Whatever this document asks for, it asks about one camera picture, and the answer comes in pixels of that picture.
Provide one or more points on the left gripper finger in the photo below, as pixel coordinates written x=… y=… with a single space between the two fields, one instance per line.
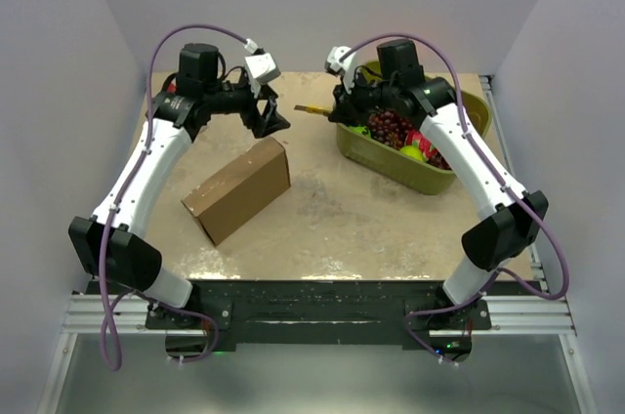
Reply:
x=272 y=119
x=259 y=131

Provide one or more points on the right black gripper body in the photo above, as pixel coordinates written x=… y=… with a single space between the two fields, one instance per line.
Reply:
x=366 y=96

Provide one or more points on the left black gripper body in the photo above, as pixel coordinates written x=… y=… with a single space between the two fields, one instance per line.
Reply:
x=237 y=98

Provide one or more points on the yellow utility knife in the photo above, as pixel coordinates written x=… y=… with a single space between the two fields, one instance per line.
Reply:
x=323 y=111

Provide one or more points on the brown cardboard express box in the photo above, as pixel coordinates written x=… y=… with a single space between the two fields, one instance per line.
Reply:
x=234 y=195

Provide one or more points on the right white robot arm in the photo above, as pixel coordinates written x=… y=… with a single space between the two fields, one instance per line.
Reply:
x=509 y=215

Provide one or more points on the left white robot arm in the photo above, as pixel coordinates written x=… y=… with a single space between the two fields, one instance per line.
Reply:
x=110 y=242

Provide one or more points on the green fruit left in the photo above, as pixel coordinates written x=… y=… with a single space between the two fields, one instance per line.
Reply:
x=361 y=130

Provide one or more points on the dark red grape bunch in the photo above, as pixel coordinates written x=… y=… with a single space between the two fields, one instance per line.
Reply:
x=389 y=128

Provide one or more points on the olive green plastic bin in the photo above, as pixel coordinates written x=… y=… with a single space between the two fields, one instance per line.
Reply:
x=387 y=161

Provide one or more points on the pink dragon fruit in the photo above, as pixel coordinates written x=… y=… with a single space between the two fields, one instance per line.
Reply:
x=416 y=138

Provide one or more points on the green lime front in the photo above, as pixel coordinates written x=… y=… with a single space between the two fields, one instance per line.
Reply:
x=413 y=151

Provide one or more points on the small dark red grapes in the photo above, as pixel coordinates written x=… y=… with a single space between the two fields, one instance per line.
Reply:
x=438 y=161

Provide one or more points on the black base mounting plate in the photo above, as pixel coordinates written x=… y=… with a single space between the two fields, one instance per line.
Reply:
x=347 y=312

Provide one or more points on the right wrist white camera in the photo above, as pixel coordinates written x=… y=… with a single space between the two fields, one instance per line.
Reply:
x=341 y=62

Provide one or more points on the wrist white camera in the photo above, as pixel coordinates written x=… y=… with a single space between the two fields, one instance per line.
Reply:
x=260 y=70
x=341 y=62

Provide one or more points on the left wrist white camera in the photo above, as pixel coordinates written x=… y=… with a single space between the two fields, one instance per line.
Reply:
x=260 y=70

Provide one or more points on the aluminium rail frame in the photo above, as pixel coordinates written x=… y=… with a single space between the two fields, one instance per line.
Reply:
x=327 y=226

